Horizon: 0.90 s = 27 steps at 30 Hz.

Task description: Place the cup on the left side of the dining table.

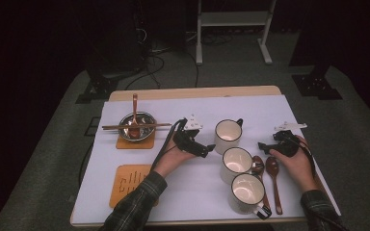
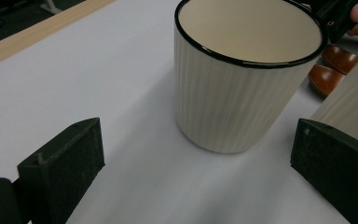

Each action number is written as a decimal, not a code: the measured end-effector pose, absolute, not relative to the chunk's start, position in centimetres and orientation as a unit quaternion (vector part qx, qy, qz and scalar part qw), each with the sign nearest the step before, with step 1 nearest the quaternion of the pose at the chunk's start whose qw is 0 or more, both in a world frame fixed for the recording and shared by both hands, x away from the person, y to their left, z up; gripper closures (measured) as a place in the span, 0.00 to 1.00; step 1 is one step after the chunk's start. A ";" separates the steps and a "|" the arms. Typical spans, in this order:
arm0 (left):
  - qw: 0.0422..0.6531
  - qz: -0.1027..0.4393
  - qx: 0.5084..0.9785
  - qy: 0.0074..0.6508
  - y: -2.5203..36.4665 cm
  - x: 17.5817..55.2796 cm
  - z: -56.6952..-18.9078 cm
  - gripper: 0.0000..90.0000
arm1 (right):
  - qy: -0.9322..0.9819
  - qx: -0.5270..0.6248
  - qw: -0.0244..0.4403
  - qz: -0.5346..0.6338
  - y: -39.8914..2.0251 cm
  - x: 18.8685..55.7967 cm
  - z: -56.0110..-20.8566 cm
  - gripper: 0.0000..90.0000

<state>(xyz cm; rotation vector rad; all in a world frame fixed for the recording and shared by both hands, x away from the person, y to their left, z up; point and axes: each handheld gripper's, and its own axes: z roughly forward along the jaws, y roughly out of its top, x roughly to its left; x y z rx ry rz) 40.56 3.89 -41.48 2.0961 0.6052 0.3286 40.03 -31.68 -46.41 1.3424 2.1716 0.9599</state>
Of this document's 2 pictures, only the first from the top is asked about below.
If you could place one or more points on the brown wooden spoon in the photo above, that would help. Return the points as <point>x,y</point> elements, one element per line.
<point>272,166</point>
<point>134,133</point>
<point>257,165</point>

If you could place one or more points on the black stand base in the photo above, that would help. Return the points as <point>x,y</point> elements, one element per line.
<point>316,86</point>
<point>98,89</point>

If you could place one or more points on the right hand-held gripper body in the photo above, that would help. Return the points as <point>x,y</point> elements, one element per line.
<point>285,144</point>

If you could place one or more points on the white metal stand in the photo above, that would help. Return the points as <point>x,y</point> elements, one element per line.
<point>232,18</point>

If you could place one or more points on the carved wooden coaster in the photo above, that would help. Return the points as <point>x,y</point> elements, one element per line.
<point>135,145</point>
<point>125,183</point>

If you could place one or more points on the person's right hand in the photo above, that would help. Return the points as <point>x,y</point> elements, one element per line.
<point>300,170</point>

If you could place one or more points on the person's left hand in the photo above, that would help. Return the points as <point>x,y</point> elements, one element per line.
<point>171,159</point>

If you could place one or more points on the white cup black rim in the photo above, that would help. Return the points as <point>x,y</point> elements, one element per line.
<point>228,131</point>
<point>247,191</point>
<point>236,160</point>

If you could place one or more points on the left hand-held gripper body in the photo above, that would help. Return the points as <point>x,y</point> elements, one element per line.
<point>183,139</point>

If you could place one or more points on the shiny steel bowl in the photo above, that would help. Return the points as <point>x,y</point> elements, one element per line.
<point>146,134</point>

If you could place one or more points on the dark floor plate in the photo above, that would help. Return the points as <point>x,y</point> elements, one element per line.
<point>92,126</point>

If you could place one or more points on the white table sheet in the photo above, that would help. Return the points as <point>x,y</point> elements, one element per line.
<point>186,106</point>

